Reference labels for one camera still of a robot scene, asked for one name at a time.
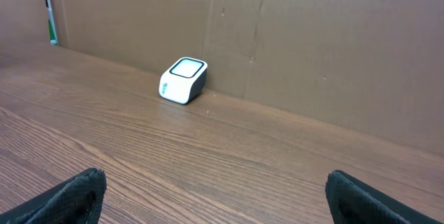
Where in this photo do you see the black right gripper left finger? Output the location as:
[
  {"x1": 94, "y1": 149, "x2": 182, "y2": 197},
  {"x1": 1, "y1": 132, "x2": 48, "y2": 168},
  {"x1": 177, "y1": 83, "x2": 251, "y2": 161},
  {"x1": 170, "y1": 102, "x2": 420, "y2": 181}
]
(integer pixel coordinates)
[{"x1": 1, "y1": 168, "x2": 107, "y2": 224}]

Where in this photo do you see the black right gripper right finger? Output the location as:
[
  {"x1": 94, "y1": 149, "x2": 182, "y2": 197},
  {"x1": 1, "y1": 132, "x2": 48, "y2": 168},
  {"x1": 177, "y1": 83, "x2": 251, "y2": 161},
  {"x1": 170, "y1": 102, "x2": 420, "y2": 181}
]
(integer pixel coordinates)
[{"x1": 325, "y1": 170, "x2": 441, "y2": 224}]

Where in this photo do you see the white barcode scanner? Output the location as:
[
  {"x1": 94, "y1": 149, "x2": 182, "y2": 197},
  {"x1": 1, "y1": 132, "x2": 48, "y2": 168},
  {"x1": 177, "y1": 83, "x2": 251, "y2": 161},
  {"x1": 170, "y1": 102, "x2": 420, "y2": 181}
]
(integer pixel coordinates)
[{"x1": 158, "y1": 57, "x2": 208, "y2": 105}]

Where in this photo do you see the white green strip behind cardboard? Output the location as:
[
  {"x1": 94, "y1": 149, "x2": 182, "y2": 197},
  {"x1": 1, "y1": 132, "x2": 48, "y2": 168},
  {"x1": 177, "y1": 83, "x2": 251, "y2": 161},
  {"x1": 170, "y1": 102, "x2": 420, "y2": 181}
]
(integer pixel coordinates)
[{"x1": 45, "y1": 0, "x2": 58, "y2": 46}]

